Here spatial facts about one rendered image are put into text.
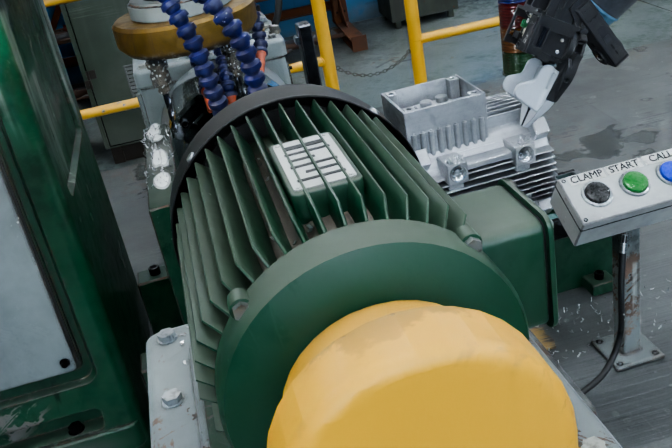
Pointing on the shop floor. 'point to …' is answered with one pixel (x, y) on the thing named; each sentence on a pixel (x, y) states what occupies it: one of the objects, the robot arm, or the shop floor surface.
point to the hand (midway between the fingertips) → (531, 119)
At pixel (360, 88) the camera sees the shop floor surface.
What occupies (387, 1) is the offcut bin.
